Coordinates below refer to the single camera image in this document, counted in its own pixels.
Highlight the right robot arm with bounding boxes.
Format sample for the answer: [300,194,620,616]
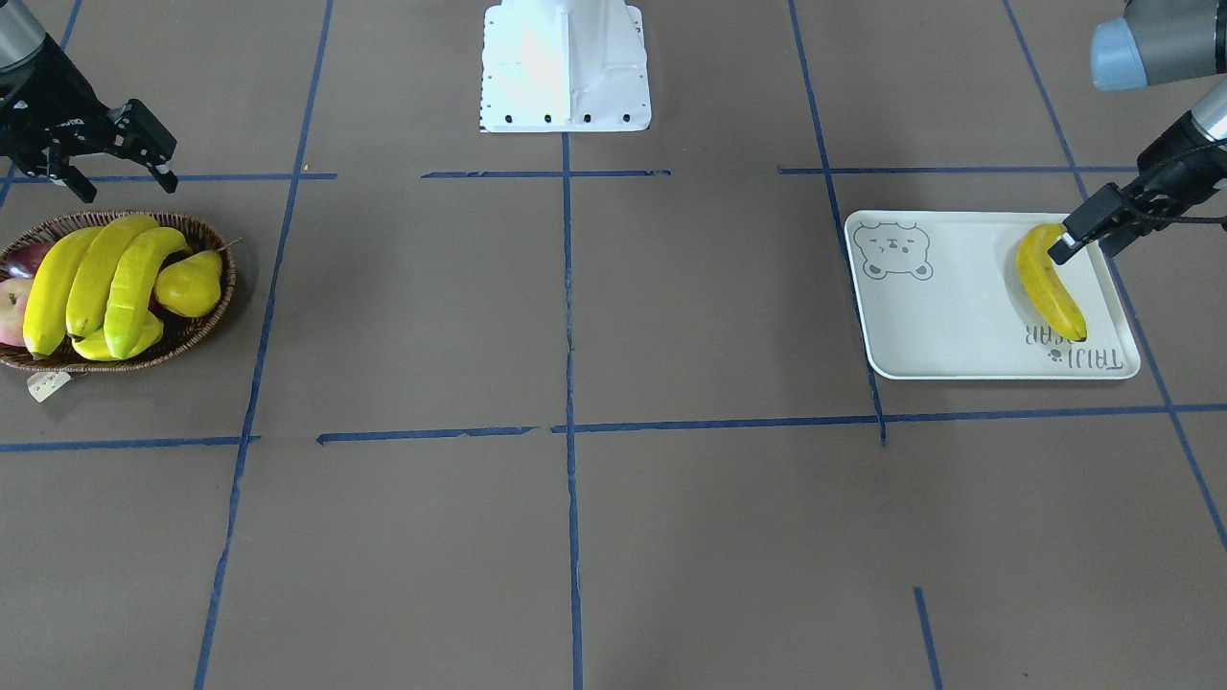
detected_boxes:
[1,1,179,203]

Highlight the woven wicker basket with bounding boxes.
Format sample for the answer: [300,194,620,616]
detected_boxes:
[1,210,240,373]

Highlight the purple red mango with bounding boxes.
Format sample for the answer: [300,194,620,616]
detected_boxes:
[2,241,54,279]

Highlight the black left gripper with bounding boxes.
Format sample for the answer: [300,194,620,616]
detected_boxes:
[1047,113,1226,265]

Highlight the yellow starfruit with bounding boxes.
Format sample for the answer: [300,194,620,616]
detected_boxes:
[72,311,164,362]

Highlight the white bear tray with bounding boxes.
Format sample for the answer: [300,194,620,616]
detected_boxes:
[843,210,1141,381]

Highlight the yellow banana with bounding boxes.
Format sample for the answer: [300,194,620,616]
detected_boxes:
[22,226,103,359]
[1015,223,1090,343]
[65,214,158,341]

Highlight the paper tag on basket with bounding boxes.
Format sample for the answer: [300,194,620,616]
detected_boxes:
[26,371,72,403]

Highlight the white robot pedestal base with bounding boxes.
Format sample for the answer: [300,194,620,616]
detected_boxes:
[479,1,653,133]

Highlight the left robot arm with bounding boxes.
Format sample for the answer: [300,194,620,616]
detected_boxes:
[1047,1,1226,265]

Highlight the yellow pear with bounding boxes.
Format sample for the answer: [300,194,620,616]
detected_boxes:
[153,239,243,318]

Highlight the pink red apple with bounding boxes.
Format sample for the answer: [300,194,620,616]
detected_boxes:
[1,277,34,347]

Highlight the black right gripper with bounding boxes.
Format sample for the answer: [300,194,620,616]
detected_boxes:
[1,43,179,203]

